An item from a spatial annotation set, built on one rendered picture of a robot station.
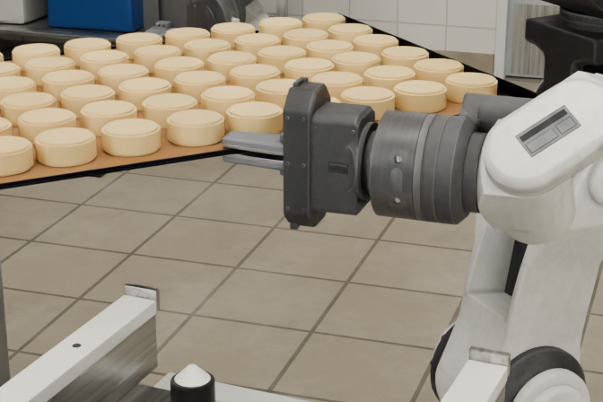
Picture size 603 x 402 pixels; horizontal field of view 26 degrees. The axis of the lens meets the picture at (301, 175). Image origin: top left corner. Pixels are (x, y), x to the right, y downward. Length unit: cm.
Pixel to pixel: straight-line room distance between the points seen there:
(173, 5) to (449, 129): 56
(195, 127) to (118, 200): 280
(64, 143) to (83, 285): 227
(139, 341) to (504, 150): 32
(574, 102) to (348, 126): 18
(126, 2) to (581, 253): 359
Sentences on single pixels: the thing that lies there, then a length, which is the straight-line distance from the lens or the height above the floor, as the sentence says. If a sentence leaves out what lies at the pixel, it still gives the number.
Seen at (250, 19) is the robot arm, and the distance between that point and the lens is 167.
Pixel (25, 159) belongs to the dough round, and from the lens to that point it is 107.
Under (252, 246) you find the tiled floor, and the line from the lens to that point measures 354.
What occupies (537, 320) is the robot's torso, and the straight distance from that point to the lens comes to 155.
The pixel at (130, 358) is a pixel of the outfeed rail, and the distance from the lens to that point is 105.
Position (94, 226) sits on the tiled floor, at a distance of 372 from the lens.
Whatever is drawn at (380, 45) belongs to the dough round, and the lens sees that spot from 140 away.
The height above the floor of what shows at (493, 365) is 90.
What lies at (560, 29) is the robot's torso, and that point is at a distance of 151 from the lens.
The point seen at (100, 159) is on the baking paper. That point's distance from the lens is 110.
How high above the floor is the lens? 134
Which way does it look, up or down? 19 degrees down
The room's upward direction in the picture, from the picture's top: straight up
